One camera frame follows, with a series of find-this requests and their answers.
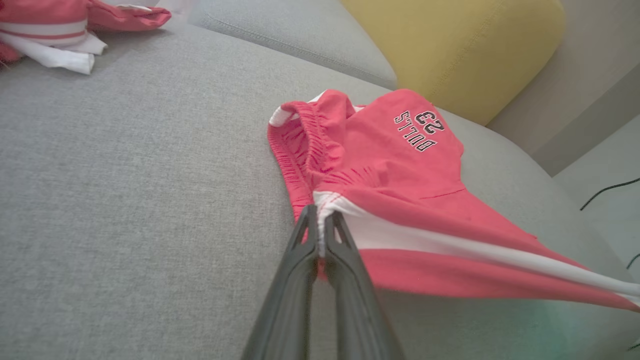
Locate red jersey with white trim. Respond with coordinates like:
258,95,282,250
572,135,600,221
0,0,172,76

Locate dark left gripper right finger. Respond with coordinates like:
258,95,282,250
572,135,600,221
324,210,406,360

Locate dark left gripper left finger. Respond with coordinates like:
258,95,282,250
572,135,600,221
242,203,320,360

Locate yellow cushion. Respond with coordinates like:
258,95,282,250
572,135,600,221
340,0,566,127

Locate grey sofa seat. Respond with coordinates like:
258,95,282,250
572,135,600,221
0,20,640,360

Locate grey sofa armrest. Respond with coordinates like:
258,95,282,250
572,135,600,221
486,0,640,177

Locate red shorts with white stripe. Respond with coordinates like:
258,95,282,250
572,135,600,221
267,88,640,313

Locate grey sofa cushion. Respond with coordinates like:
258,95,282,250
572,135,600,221
189,0,399,90

